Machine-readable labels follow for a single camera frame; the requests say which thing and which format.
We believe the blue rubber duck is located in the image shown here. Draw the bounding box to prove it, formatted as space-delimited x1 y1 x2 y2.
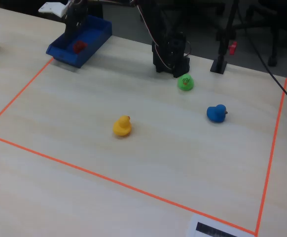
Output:
206 104 228 123

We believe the black camera stand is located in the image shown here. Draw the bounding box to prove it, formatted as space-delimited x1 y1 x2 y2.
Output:
209 0 240 75

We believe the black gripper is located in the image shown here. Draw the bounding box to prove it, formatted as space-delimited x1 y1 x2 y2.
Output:
63 0 89 43

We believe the red clamp knob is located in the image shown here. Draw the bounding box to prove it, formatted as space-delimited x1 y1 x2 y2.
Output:
228 41 238 55

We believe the white paper label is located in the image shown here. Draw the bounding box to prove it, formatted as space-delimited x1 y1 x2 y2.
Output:
185 213 256 237

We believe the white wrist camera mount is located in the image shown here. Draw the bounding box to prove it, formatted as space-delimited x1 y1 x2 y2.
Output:
38 1 68 17

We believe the red rubber duck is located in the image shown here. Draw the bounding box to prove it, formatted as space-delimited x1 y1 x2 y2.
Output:
73 40 88 54

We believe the long black cable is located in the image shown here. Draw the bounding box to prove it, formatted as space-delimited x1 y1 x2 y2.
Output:
237 0 287 112

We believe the black office chair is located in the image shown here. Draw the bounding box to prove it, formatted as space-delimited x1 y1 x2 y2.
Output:
242 0 287 67

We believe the blue plastic box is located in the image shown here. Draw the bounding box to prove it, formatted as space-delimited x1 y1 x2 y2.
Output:
45 14 113 69

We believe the green rubber duck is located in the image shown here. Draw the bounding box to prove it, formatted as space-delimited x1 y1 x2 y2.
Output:
177 73 195 91

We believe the orange tape strip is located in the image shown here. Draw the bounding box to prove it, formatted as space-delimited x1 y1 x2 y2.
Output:
0 58 54 131
254 78 287 237
0 132 257 235

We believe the yellow rubber duck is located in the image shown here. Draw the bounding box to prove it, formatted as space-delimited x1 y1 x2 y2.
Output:
112 115 133 137

